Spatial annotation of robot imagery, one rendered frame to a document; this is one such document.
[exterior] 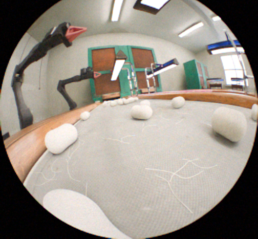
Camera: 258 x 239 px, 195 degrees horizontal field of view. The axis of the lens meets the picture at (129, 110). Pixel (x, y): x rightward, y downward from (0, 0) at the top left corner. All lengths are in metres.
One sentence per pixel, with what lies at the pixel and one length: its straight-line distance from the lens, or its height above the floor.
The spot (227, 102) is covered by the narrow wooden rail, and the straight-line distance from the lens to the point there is 0.22.
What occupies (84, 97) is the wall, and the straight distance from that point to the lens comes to 2.15.
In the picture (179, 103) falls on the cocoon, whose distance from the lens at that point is 0.15.
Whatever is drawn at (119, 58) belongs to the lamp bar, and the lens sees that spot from 0.55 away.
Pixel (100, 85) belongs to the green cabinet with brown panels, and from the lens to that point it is 1.29.
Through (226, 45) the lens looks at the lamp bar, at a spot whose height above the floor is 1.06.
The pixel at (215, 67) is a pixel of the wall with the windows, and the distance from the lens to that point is 5.28.
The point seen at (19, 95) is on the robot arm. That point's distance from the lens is 0.53.
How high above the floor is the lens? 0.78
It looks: 11 degrees down
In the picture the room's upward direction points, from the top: 9 degrees counter-clockwise
